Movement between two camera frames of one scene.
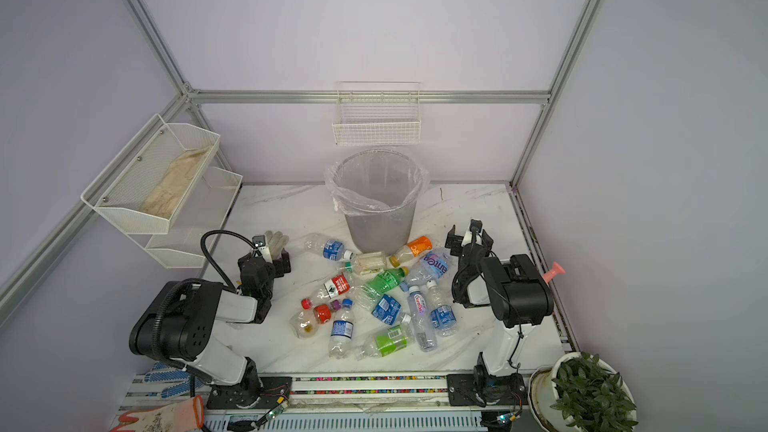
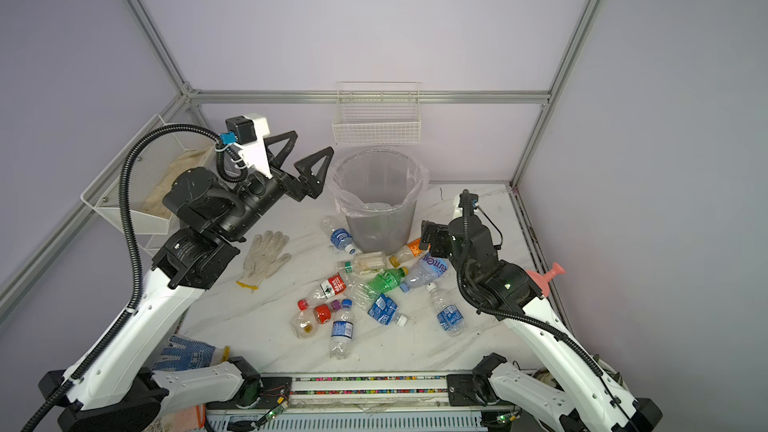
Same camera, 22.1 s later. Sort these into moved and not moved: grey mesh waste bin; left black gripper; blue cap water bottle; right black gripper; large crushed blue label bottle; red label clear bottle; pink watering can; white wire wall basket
Moved: right black gripper; left black gripper
Not moved: large crushed blue label bottle; white wire wall basket; blue cap water bottle; pink watering can; red label clear bottle; grey mesh waste bin
